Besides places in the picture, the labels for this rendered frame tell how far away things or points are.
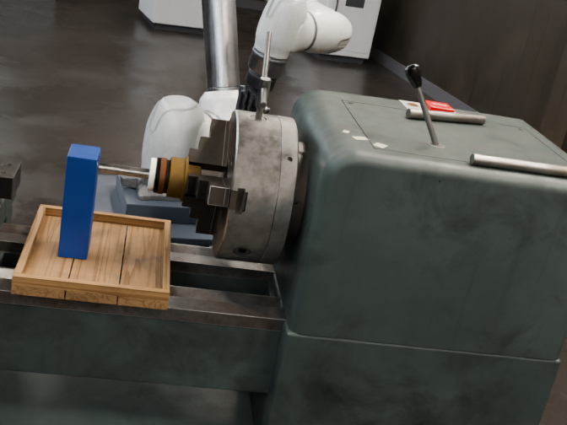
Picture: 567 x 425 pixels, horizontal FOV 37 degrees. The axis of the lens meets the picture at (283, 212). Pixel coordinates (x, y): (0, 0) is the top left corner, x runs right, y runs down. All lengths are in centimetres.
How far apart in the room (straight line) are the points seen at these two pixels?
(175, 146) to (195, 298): 67
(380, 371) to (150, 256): 55
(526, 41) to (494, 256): 555
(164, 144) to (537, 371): 114
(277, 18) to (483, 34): 579
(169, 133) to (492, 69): 546
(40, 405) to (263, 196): 70
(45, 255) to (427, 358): 82
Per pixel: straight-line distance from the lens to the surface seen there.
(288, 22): 204
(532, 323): 181
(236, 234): 164
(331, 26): 215
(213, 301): 174
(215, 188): 163
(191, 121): 233
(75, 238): 178
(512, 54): 732
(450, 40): 825
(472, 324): 176
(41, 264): 177
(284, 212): 163
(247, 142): 164
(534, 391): 191
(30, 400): 196
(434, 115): 191
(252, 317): 171
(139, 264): 180
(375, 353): 174
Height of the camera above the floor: 169
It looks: 21 degrees down
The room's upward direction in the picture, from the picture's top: 11 degrees clockwise
